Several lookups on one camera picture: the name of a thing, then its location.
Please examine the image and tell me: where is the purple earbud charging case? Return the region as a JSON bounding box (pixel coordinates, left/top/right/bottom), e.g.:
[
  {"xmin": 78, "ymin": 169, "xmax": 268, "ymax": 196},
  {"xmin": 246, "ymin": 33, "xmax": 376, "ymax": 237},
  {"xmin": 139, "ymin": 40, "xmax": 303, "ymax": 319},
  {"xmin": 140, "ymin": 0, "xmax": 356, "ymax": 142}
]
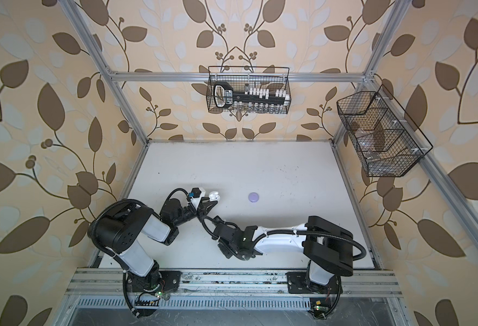
[{"xmin": 248, "ymin": 192, "xmax": 259, "ymax": 203}]

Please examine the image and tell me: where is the white earbud charging case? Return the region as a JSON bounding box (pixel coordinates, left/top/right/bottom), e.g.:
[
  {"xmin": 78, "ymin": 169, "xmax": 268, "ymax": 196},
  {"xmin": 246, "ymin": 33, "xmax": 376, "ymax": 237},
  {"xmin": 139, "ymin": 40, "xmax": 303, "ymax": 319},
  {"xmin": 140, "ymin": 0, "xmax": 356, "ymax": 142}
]
[{"xmin": 208, "ymin": 191, "xmax": 220, "ymax": 202}]

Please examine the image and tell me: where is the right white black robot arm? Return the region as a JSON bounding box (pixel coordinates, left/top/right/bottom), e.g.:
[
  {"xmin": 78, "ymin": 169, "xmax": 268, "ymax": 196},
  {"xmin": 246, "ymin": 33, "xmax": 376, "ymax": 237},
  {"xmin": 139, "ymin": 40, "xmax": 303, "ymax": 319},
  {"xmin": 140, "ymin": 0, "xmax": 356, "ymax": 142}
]
[{"xmin": 199, "ymin": 216, "xmax": 367, "ymax": 287}]

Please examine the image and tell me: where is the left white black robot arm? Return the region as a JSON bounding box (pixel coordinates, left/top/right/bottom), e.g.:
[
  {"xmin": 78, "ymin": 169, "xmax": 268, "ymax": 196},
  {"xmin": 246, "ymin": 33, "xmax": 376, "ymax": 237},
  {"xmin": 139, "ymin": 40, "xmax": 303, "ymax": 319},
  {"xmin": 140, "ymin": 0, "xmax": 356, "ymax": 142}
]
[{"xmin": 88, "ymin": 187, "xmax": 220, "ymax": 280}]

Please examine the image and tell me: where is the black tool with white pieces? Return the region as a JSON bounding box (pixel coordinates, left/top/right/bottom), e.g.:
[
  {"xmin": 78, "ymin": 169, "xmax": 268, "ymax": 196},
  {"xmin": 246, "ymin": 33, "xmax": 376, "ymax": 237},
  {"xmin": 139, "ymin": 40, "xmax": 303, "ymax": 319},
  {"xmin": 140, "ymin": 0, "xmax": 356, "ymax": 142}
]
[{"xmin": 210, "ymin": 81, "xmax": 291, "ymax": 109}]

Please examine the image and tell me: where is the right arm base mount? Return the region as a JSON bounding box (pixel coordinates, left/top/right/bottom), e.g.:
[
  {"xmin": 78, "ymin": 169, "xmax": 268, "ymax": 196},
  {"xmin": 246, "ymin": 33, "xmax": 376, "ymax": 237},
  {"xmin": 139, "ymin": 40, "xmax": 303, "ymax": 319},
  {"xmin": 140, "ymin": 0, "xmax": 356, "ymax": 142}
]
[{"xmin": 286, "ymin": 272, "xmax": 343, "ymax": 296}]

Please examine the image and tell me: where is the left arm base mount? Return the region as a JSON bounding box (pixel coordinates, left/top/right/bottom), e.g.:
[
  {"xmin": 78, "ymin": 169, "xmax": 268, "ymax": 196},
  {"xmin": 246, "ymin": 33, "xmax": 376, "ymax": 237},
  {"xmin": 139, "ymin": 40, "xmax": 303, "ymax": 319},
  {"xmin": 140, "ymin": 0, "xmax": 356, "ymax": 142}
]
[{"xmin": 123, "ymin": 270, "xmax": 181, "ymax": 294}]

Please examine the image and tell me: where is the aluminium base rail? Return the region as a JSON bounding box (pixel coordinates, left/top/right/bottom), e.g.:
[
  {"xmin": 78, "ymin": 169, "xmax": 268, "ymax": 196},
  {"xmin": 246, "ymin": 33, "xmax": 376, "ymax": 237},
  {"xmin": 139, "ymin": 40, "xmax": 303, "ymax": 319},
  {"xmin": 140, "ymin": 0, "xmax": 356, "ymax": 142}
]
[{"xmin": 66, "ymin": 268, "xmax": 403, "ymax": 298}]

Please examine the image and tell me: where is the back wire basket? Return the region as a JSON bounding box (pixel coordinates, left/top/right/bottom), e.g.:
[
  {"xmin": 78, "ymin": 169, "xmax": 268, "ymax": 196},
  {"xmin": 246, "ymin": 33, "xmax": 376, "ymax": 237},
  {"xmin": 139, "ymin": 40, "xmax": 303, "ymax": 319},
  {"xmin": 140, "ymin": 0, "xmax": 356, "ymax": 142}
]
[{"xmin": 206, "ymin": 65, "xmax": 291, "ymax": 115}]

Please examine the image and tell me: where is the wire basket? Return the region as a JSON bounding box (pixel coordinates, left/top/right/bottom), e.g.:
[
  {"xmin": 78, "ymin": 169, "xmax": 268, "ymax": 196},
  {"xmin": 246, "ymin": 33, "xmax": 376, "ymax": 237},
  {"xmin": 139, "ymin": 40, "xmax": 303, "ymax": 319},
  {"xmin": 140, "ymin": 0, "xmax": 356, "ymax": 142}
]
[
  {"xmin": 336, "ymin": 86, "xmax": 433, "ymax": 177},
  {"xmin": 206, "ymin": 65, "xmax": 291, "ymax": 115}
]

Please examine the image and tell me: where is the right side wire basket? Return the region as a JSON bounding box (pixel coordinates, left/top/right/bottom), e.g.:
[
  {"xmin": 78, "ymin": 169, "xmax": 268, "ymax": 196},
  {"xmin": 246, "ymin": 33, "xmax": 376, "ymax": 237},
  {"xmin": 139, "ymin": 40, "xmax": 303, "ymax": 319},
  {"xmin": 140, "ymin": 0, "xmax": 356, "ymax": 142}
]
[{"xmin": 336, "ymin": 86, "xmax": 433, "ymax": 177}]

